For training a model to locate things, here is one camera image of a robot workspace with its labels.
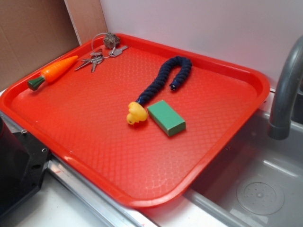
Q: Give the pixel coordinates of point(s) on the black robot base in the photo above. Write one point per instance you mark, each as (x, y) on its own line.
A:
(23, 161)

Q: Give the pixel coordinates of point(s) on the orange toy carrot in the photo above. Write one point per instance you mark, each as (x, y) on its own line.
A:
(52, 72)

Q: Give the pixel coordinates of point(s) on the red plastic tray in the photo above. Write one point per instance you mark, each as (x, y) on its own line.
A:
(81, 118)

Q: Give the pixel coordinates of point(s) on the yellow rubber duck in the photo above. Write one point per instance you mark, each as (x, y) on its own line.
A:
(136, 113)

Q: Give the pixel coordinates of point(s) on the green rectangular block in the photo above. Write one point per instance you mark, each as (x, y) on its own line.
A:
(166, 118)

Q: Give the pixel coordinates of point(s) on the bunch of metal keys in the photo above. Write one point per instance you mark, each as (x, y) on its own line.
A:
(112, 48)

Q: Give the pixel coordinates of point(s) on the grey toy sink basin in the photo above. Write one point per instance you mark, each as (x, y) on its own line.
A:
(254, 181)

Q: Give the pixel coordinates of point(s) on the grey toy faucet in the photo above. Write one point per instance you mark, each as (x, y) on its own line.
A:
(287, 105)

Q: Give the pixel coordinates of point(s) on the brown cardboard panel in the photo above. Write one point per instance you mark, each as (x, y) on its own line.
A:
(36, 32)

